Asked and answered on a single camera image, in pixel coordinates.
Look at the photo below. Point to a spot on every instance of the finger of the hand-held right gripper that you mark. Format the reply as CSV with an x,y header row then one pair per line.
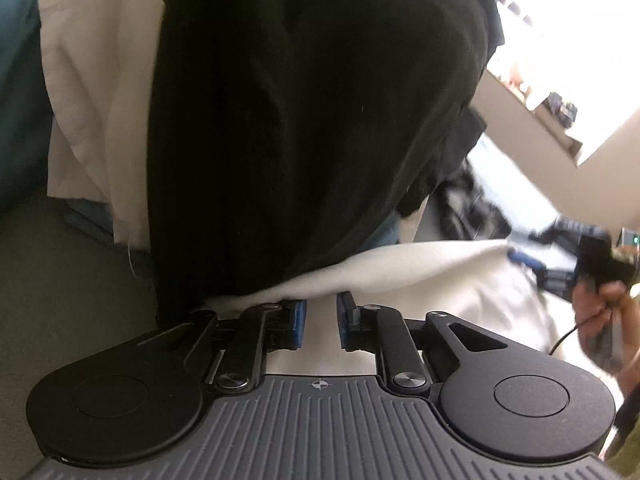
x,y
525,258
555,282

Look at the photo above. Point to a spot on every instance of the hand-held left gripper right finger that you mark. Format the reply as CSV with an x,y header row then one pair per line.
x,y
344,325

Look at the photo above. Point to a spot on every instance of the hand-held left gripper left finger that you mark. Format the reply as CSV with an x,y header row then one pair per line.
x,y
300,327

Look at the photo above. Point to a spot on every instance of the white sweatshirt with pink outline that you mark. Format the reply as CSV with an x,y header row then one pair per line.
x,y
425,280

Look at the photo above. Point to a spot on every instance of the person's right hand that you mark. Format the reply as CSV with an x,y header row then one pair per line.
x,y
587,310

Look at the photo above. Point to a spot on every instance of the grey plaid cloth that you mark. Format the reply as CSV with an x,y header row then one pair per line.
x,y
467,205

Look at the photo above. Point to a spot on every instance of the window ledge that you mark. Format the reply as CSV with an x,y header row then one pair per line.
x,y
525,120

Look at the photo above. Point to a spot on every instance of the dark blue item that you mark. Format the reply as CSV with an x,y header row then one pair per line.
x,y
562,110

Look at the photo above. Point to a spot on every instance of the black garment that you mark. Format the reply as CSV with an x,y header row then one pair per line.
x,y
300,110

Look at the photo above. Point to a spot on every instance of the grey bed blanket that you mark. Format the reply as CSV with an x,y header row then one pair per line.
x,y
60,285

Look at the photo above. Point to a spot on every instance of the beige cloth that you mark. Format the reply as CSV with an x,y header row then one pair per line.
x,y
85,110

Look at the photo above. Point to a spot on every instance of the blue cloth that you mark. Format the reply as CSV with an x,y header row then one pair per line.
x,y
20,60

